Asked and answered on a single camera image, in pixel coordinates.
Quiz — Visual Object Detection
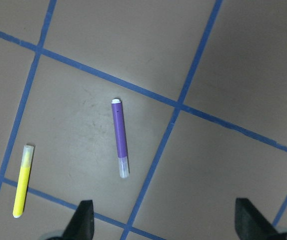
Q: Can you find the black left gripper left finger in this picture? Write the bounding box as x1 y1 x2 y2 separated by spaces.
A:
61 200 95 240

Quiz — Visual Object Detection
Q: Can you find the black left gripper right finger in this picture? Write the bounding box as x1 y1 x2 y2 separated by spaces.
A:
234 198 278 240

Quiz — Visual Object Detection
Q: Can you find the purple pen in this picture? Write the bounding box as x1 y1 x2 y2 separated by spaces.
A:
111 98 130 179

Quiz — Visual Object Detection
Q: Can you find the yellow pen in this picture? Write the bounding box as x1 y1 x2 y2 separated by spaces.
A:
12 144 35 219

